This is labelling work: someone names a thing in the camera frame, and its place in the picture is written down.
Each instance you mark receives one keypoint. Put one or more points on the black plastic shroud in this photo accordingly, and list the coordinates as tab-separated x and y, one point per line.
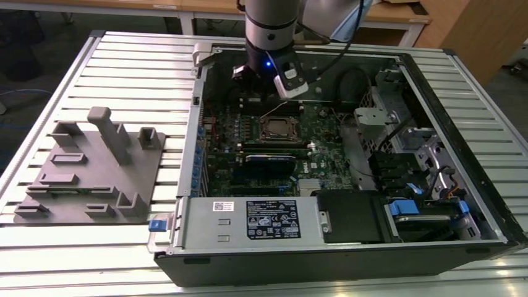
354	216

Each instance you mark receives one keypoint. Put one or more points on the silver chipset heatsink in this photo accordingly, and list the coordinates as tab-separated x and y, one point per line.
309	187

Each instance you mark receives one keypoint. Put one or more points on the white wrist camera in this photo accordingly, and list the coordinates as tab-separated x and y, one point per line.
290	83

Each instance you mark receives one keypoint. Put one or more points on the hard disk blue carrier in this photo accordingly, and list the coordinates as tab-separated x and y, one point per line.
404	208

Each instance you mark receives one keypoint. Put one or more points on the green motherboard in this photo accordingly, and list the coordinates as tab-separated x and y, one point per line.
325	148

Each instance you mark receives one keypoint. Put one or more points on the black graphics card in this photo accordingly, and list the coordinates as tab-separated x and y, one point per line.
269	170

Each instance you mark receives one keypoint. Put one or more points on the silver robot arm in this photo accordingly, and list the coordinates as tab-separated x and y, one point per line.
268	24

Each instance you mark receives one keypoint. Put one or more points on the blue drive latch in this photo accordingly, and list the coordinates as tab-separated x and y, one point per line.
462	207

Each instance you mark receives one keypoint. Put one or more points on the blue power supply latch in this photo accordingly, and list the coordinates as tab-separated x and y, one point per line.
156	226

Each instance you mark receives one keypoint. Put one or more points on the grey plastic parts rack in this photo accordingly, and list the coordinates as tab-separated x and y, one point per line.
90	185

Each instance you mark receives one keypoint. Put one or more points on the grey power supply unit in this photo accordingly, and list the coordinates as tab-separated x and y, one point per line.
197	226

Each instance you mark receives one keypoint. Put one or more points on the silver CPU chip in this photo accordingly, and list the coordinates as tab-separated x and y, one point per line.
280	127

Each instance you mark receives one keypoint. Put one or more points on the brown wooden cabinet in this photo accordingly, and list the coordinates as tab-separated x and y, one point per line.
473	31

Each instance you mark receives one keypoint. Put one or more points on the thin metal locking lever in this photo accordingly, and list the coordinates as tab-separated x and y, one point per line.
273	110

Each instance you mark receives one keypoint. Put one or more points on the black open PC case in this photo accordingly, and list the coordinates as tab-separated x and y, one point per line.
288	269

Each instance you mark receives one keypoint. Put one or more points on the silver metal drive cage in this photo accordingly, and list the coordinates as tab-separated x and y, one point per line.
373	119

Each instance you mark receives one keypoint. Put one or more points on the wooden desk white frame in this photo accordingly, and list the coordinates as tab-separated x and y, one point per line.
82	3
396	15

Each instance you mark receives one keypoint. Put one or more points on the metal CPU socket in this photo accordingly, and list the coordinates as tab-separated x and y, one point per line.
258	130

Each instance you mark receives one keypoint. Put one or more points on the grey plastic case latch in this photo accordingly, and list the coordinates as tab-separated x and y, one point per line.
201	52

